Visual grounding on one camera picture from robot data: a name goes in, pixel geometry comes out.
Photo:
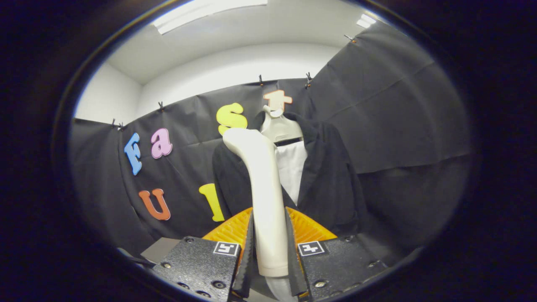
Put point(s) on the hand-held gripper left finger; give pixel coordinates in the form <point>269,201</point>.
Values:
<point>246,272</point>

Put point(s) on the grey drawer cabinet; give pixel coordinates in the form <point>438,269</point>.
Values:
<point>161,248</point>

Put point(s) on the row of black backdrop clips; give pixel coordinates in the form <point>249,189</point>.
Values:
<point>308,79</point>

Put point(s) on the black suit jacket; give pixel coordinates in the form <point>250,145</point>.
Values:
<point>331,180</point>

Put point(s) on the white garment steamer head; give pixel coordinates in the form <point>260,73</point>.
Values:
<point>266,201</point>

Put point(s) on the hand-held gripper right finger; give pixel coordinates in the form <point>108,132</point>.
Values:
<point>293,272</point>

